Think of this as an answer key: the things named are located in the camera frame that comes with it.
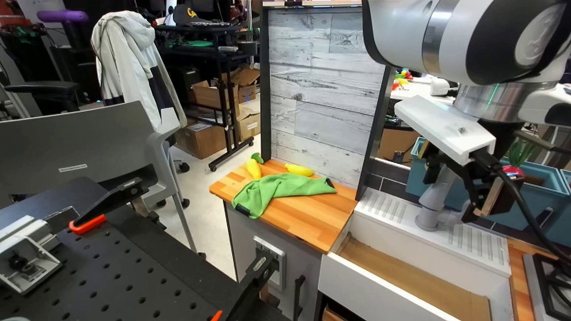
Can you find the wooden cutting board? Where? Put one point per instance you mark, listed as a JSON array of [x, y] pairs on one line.
[[310, 217]]

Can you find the grey toy stove top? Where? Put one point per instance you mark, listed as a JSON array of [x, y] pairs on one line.
[[554, 292]]

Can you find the green microfibre towel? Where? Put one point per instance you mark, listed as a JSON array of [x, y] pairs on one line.
[[279, 189]]

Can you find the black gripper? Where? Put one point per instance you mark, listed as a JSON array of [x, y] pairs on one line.
[[456, 158]]

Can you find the brown cardboard carton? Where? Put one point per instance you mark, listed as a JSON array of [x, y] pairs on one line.
[[220, 90], [202, 142]]

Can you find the black backsplash frame post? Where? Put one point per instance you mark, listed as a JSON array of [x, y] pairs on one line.
[[372, 144], [267, 90]]

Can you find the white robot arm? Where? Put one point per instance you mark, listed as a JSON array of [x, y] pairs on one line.
[[475, 37]]

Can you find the teal storage bin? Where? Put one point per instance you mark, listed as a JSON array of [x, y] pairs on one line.
[[417, 172], [547, 197]]

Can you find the light grey hoodie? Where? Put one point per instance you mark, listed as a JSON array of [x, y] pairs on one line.
[[128, 65]]

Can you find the white toy sink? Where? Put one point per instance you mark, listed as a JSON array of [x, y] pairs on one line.
[[417, 238]]

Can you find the grey wood backsplash panel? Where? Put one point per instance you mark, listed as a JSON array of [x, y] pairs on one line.
[[324, 90]]

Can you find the wooden stove surround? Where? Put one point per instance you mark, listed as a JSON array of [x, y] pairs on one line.
[[518, 279]]

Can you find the purple foam roller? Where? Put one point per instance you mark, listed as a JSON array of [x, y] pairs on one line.
[[63, 17]]

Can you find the grey metal box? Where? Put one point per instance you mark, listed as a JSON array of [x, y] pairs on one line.
[[29, 269]]

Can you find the plain yellow toy vegetable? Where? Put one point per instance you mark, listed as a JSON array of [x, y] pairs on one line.
[[299, 171]]

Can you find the grey toy kitchen cabinet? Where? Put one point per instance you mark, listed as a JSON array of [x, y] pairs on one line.
[[251, 238]]

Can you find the black metal shelf rack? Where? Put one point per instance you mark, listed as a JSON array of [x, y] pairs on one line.
[[226, 60]]

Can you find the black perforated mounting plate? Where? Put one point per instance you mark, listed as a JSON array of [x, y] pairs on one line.
[[119, 279]]

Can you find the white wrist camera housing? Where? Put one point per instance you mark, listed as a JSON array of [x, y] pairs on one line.
[[443, 128]]

